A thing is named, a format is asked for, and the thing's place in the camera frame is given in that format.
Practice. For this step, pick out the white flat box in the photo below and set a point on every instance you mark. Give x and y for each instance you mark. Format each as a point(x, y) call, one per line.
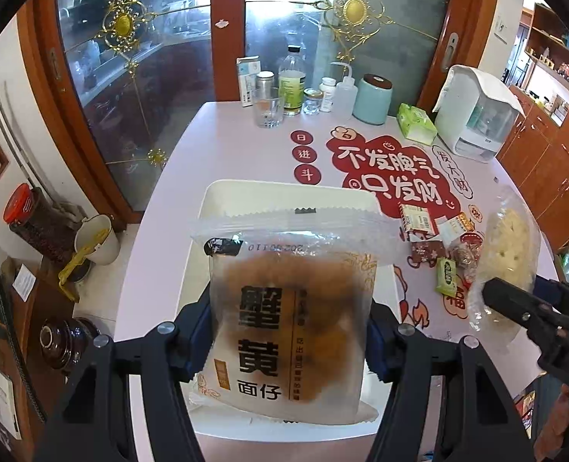
point(4, 402)

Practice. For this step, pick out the small jar with yellow lid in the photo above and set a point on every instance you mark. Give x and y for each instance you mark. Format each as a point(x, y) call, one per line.
point(312, 102)

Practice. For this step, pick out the wooden cabinet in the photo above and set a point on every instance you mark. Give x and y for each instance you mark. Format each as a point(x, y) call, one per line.
point(549, 168)

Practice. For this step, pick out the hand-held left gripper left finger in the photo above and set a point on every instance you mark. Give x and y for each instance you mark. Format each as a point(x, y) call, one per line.
point(201, 320)

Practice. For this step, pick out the yellow green wrapped snack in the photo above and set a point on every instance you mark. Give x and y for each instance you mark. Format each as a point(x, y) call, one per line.
point(446, 276)

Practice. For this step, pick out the brown star print packet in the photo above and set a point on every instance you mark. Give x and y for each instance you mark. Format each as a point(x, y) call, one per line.
point(428, 252)

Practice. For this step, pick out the glass tumbler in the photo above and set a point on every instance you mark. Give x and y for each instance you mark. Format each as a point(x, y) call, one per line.
point(267, 110)

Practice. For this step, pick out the cream snack packet with barcode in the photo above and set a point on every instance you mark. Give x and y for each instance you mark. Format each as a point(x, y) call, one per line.
point(417, 221)

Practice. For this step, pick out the white countertop appliance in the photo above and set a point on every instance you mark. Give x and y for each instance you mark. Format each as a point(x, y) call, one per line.
point(477, 115)

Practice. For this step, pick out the brown ceramic jar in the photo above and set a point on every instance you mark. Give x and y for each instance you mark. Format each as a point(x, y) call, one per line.
point(65, 341)

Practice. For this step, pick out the white orange oat packet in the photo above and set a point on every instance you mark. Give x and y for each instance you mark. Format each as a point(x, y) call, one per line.
point(455, 228)

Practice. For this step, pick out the clear noodle snack packet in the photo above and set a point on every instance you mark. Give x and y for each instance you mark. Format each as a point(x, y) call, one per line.
point(265, 308)

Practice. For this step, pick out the white plastic tray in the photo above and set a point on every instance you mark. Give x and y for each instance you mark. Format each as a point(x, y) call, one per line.
point(289, 197)

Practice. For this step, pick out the white teal carton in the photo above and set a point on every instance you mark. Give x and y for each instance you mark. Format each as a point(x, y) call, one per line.
point(246, 77)

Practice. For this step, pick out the white paper card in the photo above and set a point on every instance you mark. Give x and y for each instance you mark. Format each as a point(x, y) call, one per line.
point(23, 281)

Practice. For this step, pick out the white bucket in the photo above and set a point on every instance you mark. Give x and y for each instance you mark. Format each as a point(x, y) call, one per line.
point(102, 243)

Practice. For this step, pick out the white squeeze bottle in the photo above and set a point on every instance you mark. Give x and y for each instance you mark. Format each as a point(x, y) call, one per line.
point(343, 96)

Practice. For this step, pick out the green tissue pack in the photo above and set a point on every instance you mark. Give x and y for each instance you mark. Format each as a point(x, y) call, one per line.
point(415, 125)

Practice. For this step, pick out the teal canister with brown lid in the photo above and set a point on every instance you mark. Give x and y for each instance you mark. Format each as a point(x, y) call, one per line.
point(372, 101)

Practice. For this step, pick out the clear bag of pale crackers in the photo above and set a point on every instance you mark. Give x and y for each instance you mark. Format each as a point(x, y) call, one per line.
point(506, 245)

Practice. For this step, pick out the glass door with gold ornament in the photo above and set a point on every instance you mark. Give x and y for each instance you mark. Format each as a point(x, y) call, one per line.
point(121, 82)
point(361, 19)

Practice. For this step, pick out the glass bottle with green label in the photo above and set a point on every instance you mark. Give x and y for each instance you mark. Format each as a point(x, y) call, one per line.
point(291, 89)

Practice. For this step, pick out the white pill bottle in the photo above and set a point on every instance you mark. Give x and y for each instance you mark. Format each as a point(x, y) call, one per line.
point(328, 94)

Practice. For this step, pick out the pink printed tablecloth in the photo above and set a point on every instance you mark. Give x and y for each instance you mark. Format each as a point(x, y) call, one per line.
point(246, 154)

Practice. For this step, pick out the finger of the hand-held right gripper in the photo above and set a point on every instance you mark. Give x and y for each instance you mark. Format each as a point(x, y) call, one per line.
point(566, 288)
point(510, 301)

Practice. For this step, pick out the red lid storage jar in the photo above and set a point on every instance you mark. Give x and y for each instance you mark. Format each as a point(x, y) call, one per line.
point(34, 221)

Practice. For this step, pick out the clear brown round snack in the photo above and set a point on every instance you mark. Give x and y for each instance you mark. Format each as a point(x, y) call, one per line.
point(461, 256)

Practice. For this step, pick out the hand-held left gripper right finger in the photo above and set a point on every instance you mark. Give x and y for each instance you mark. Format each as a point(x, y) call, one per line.
point(374, 329)

